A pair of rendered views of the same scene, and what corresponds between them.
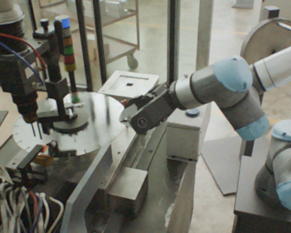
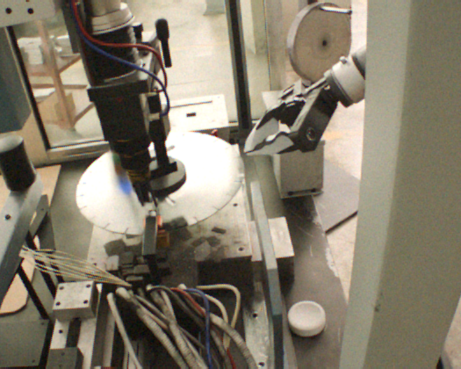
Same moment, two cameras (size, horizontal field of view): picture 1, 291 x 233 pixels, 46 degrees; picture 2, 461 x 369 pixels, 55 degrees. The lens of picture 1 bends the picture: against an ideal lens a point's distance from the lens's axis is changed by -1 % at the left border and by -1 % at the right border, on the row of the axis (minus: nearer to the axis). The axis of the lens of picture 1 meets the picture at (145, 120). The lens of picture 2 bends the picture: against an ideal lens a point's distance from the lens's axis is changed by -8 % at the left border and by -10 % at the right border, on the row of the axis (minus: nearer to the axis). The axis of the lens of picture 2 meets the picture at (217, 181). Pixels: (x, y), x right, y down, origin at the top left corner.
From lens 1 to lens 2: 35 cm
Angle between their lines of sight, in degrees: 14
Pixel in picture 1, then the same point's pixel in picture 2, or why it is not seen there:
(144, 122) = (314, 133)
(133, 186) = (279, 240)
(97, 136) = (216, 184)
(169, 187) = (310, 231)
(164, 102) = (325, 102)
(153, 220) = (318, 275)
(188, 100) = (358, 90)
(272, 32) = (319, 19)
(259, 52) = (310, 46)
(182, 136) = (301, 160)
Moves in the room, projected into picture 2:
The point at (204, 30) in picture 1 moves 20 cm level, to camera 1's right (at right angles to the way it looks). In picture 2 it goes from (276, 20) to (338, 8)
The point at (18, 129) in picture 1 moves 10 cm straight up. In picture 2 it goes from (90, 210) to (75, 165)
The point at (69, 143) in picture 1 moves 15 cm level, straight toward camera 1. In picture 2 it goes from (182, 205) to (237, 248)
